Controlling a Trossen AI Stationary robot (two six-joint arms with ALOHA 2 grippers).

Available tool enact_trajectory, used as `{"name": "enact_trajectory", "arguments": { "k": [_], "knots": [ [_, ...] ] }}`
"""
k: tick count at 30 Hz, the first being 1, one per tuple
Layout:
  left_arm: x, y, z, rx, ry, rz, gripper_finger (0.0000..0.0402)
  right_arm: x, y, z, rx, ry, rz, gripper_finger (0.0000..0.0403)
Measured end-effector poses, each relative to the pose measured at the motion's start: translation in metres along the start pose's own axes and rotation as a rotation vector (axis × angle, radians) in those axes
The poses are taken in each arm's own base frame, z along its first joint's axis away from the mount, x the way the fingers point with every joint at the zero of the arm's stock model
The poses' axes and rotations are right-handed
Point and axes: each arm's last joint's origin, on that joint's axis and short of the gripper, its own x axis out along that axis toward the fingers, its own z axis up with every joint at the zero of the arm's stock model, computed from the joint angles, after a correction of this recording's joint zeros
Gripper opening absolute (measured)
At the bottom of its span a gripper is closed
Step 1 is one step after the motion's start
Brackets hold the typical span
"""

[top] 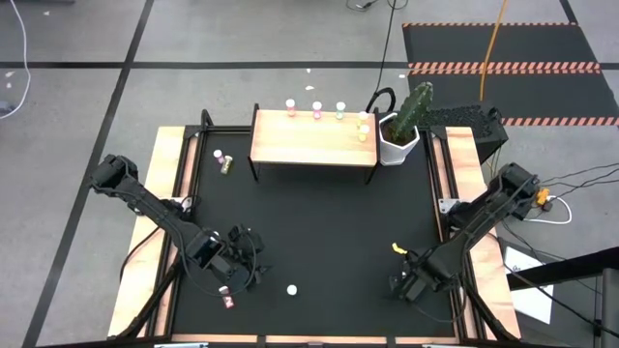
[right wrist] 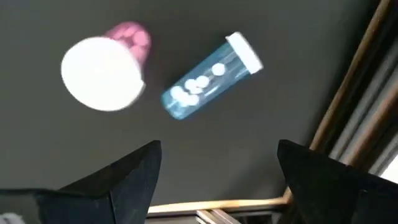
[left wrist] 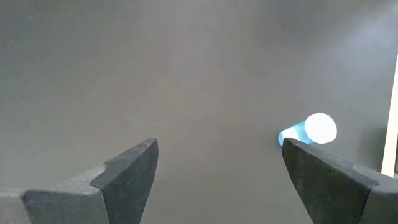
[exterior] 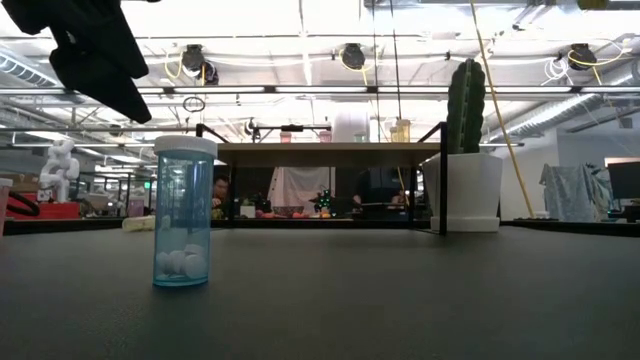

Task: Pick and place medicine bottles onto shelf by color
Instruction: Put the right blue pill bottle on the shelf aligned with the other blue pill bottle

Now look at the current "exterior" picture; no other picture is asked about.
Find white plant pot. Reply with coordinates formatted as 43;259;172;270
422;152;504;234

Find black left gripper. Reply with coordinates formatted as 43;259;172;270
0;0;153;126

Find white hanging cloth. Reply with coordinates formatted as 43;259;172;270
267;167;335;216

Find black ceiling cable reel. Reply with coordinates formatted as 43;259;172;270
179;43;220;86
341;42;367;71
568;42;599;70

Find hanging metal ring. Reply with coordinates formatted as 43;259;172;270
182;95;207;114

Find black table mat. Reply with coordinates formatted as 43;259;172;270
0;225;640;360

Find thick black hose loop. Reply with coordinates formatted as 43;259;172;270
5;189;41;219

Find black device green lights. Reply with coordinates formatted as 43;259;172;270
309;188;336;214

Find black aluminium table frame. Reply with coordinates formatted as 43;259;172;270
0;217;640;237

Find grey draped cloth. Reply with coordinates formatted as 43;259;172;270
538;162;615;223

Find wooden shelf black frame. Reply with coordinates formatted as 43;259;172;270
194;121;449;236

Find thin black hanging cable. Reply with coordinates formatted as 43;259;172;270
370;0;381;144

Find green cactus plant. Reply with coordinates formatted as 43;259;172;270
446;58;487;155

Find dark monitor screen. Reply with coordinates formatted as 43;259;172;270
607;160;640;201

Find yellow cable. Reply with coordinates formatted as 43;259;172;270
468;0;537;220

